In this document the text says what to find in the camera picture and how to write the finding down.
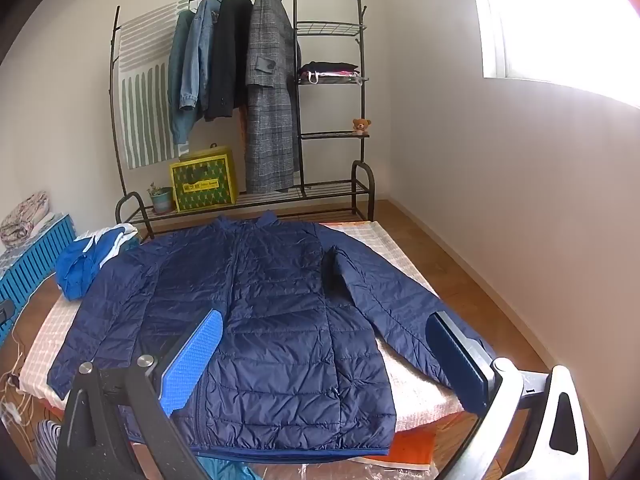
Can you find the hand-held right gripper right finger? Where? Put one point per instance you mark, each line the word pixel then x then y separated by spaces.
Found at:
pixel 450 355

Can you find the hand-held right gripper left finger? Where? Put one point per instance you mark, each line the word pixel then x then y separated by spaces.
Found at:
pixel 192 360

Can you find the navy puffer jacket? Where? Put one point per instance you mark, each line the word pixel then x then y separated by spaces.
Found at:
pixel 275 310

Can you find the stack of folded clothes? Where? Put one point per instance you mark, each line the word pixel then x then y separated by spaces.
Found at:
pixel 327 69

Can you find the black metal clothes rack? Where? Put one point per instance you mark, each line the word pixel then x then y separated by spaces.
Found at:
pixel 295 10

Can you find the orange cloth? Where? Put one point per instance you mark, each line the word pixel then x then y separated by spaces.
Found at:
pixel 415 440

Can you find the pink checked blanket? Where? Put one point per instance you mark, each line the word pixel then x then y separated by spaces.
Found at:
pixel 400 260

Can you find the teal cloth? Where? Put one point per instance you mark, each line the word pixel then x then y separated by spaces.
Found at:
pixel 227 471

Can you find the blue and white garment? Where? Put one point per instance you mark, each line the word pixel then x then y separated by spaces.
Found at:
pixel 80 270

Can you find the clear plastic sheet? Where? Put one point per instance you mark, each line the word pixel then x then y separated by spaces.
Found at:
pixel 350 470

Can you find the small potted plant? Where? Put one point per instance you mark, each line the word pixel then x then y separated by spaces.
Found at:
pixel 161 201

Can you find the grey striped cloth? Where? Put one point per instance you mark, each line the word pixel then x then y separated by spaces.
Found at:
pixel 47 452

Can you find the yellow and green box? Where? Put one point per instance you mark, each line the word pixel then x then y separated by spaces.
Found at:
pixel 200 185

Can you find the blue slatted crate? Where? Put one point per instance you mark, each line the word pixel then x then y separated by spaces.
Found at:
pixel 30 265

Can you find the floral crumpled cloth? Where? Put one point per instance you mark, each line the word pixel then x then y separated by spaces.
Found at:
pixel 25 220

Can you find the brown teddy bear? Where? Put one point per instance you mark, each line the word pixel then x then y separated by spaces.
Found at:
pixel 360 126

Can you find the grey plaid coat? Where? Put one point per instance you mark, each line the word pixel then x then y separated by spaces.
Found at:
pixel 270 125

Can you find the black hanging jacket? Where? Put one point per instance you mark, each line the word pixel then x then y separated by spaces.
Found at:
pixel 230 60

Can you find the denim hanging jacket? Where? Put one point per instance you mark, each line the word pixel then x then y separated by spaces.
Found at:
pixel 200 50

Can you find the bright window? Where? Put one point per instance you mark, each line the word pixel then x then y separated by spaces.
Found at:
pixel 560 15

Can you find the green striped wall cloth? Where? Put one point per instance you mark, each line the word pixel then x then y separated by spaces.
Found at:
pixel 145 110

